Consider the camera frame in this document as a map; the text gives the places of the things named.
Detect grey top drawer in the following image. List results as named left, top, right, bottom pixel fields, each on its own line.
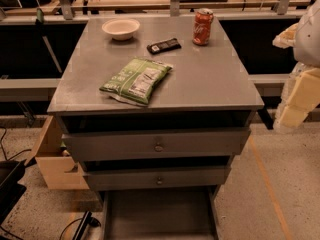
left=62, top=127, right=250, bottom=162

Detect black power plug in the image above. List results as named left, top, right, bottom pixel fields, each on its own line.
left=72, top=211, right=101, bottom=240

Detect grey drawer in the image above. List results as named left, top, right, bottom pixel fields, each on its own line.
left=62, top=127, right=250, bottom=162
left=84, top=166, right=231, bottom=191
left=101, top=187, right=222, bottom=240

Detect grey bottom drawer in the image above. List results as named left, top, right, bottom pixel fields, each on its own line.
left=101, top=187, right=222, bottom=240

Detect white paper bowl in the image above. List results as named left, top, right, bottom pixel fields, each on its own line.
left=102, top=19, right=140, bottom=41

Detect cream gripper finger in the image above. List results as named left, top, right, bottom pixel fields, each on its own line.
left=272, top=23, right=298, bottom=49
left=273, top=68, right=320, bottom=131

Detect green jalapeno chip bag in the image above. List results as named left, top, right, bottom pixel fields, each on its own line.
left=99, top=57, right=173, bottom=106

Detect black snack bar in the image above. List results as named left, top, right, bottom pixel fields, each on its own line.
left=147, top=38, right=181, bottom=55

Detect grey drawer cabinet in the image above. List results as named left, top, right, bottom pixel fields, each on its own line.
left=48, top=16, right=263, bottom=240

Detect black floor cable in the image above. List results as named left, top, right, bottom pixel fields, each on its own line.
left=0, top=127, right=33, bottom=162

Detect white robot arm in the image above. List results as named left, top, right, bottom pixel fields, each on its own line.
left=272, top=0, right=320, bottom=133

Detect black equipment case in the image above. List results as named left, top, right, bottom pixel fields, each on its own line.
left=0, top=161, right=26, bottom=224

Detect grey middle drawer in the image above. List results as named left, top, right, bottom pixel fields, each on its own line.
left=84, top=166, right=231, bottom=191

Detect orange soda can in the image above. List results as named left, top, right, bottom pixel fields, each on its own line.
left=193, top=8, right=214, bottom=45

